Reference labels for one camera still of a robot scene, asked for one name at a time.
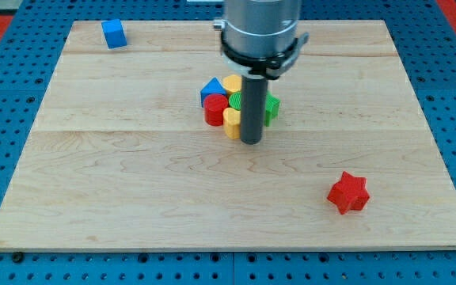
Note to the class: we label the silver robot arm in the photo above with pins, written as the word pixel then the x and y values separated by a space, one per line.
pixel 259 38

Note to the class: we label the red star block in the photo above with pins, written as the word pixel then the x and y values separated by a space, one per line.
pixel 349 193

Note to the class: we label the yellow block lower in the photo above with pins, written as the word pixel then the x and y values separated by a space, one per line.
pixel 231 123

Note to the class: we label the yellow block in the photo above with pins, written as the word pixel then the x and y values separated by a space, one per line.
pixel 232 84
pixel 231 123

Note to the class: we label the red cylinder block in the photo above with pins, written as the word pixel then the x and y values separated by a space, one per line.
pixel 214 106

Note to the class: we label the green cylinder block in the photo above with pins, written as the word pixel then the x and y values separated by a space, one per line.
pixel 235 100

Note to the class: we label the blue triangle block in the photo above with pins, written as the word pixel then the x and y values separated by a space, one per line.
pixel 214 86

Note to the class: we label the yellow block upper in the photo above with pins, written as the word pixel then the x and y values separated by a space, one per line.
pixel 232 84

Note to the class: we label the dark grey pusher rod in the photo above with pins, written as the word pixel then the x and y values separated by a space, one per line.
pixel 253 100

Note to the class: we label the wooden board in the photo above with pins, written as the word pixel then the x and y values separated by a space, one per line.
pixel 120 159

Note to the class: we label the blue cube block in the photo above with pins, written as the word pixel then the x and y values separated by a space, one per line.
pixel 114 33

